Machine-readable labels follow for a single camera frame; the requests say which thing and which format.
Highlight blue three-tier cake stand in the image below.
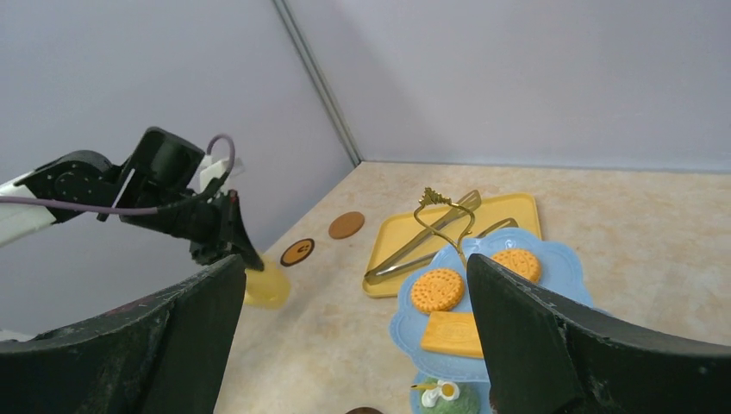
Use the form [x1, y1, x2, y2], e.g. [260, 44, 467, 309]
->
[388, 187, 598, 414]

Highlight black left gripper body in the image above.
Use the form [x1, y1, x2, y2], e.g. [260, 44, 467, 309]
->
[116, 127, 228, 266]

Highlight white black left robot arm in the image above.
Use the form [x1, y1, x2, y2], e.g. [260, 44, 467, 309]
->
[1, 127, 265, 271]

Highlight square orange biscuit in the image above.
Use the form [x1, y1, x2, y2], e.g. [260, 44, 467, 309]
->
[420, 311, 484, 359]

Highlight round orange biscuit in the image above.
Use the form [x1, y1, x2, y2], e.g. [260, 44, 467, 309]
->
[409, 268, 465, 315]
[491, 248, 542, 284]

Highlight black yellow round coaster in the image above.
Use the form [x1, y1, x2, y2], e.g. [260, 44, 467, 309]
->
[279, 238, 316, 267]

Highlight yellow cup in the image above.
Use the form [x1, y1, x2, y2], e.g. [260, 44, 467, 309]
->
[243, 255, 291, 310]

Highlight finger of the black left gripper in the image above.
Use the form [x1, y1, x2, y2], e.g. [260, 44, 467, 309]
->
[219, 190, 265, 272]

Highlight light brown round coaster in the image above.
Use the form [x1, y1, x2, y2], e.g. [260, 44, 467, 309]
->
[328, 211, 365, 240]

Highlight yellow serving tray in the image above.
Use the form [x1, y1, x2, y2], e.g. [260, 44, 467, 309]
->
[362, 192, 543, 298]

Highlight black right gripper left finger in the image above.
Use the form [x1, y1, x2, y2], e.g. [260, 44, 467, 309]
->
[1, 255, 246, 413]

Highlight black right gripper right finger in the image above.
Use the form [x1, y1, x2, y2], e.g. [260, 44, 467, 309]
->
[466, 254, 730, 413]

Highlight dark brown round coaster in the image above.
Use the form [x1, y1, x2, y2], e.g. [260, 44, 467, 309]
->
[346, 406, 383, 414]

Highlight metal food tongs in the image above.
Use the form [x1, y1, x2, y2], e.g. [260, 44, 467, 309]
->
[364, 190, 497, 285]

